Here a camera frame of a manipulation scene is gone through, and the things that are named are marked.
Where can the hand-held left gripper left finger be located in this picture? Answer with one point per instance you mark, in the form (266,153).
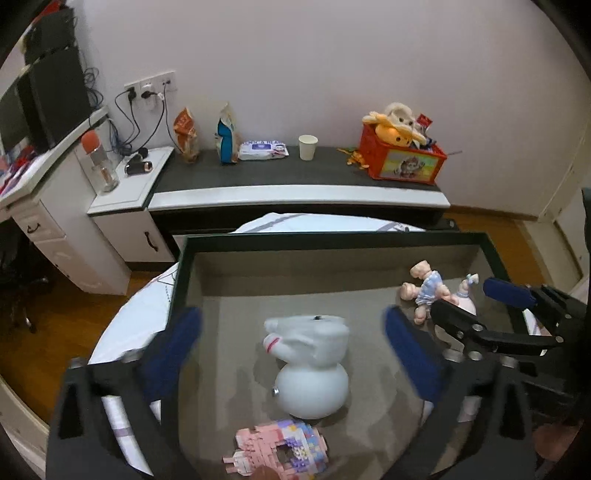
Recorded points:
(173,355)

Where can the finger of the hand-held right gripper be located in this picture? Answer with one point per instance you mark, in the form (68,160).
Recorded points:
(461,323)
(505,291)

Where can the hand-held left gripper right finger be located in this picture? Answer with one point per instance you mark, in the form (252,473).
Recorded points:
(413,355)

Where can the green-rimmed pink storage box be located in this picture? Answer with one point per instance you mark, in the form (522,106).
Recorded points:
(240,323)

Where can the pink block figure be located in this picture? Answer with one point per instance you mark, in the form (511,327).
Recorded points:
(277,450)

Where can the person's right hand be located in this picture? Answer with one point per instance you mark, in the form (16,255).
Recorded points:
(554,441)

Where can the person's left hand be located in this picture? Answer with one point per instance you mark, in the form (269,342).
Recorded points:
(266,474)

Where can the white striped quilt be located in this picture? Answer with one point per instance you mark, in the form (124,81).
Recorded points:
(134,318)

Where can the white door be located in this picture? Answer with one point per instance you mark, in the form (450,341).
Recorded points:
(565,207)

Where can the red toy crate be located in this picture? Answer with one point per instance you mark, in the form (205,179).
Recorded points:
(401,164)

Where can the black office chair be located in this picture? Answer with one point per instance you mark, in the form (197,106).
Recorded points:
(21,281)

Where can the white desk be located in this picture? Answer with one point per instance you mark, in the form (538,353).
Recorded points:
(60,221)

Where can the yellow plush toy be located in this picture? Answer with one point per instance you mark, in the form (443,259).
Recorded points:
(397,134)

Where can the black rose-gold hair device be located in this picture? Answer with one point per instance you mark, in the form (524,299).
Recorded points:
(138,166)

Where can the small orange toy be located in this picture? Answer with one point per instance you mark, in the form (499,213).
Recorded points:
(355,158)

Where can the orange-capped clear bottle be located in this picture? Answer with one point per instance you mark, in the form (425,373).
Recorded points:
(101,166)

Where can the dark-topped low cabinet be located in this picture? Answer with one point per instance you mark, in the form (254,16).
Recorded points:
(277,173)

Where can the blue snack bag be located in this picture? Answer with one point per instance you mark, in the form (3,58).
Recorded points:
(226,143)

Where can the orange snack bag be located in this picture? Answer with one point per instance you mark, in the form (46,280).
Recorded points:
(186,136)

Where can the wet wipes pack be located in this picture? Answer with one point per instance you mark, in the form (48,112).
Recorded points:
(263,150)

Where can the white paper cup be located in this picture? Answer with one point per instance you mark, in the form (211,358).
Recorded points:
(308,148)

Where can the red papers on desk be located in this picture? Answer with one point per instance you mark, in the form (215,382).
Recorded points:
(16,168)

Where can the black computer tower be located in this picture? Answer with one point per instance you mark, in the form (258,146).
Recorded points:
(55,97)

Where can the black monitor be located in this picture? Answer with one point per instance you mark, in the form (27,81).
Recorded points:
(11,120)

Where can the cream bed frame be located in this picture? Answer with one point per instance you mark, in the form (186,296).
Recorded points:
(21,415)

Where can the white wall socket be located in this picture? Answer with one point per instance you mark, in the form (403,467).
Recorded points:
(152,83)

